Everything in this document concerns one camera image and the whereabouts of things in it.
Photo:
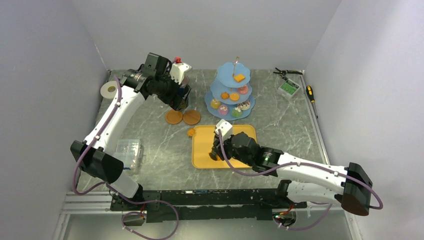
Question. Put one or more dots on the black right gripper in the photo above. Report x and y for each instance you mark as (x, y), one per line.
(217, 148)

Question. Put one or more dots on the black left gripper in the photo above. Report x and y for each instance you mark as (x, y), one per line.
(174, 100)

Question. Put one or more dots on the wooden coaster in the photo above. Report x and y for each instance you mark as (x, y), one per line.
(191, 117)
(173, 117)

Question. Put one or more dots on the yellow serving tray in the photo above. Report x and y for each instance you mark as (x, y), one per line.
(202, 142)

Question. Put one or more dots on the green cupcake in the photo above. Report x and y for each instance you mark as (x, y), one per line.
(236, 112)

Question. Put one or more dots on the purple cupcake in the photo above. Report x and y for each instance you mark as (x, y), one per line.
(223, 110)

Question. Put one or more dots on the chocolate white sprinkled donut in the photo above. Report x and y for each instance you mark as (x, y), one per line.
(244, 106)

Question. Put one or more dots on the yellow cupcake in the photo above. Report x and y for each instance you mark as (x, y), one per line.
(215, 104)

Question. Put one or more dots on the blue three-tier cake stand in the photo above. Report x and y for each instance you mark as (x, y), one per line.
(224, 82)

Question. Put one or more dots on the round orange cookie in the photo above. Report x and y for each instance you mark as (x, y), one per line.
(234, 97)

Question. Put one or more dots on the dark orange swirl cookie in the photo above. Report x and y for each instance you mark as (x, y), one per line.
(225, 95)

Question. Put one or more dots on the pink cupcake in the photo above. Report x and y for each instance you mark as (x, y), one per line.
(243, 90)

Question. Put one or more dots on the square cracker biscuit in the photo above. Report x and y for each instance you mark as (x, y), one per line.
(239, 77)

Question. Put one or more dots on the black food tongs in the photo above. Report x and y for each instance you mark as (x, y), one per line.
(214, 156)

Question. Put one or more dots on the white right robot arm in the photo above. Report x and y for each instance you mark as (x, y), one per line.
(300, 180)

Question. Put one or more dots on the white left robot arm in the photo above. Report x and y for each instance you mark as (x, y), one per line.
(158, 76)

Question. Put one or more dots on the white tape roll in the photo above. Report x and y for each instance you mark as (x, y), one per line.
(109, 90)

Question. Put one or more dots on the clear plastic screw box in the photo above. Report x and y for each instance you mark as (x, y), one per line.
(130, 152)

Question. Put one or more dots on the green white electronic box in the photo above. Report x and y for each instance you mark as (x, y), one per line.
(288, 89)

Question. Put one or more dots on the black pliers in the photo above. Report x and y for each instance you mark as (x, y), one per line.
(285, 72)

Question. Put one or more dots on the yellow black screwdriver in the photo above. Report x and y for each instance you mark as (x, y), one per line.
(310, 95)

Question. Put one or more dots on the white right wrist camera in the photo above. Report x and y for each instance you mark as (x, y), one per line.
(225, 128)

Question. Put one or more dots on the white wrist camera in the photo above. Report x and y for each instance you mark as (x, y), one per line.
(179, 70)
(225, 128)

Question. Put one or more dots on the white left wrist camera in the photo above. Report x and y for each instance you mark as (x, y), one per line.
(179, 70)

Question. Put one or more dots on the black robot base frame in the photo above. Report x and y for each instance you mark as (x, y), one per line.
(168, 205)

